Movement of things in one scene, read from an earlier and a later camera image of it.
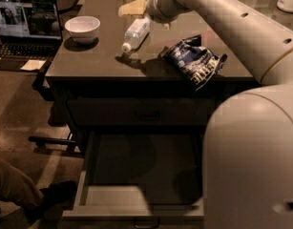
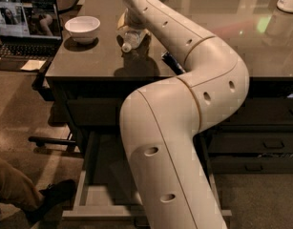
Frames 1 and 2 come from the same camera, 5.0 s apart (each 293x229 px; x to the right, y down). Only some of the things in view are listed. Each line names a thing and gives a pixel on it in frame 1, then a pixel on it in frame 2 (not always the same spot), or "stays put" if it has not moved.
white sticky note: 33,65 stays put
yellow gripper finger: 137,7 -> 121,20
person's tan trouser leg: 13,182 stays put
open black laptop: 27,27 stays put
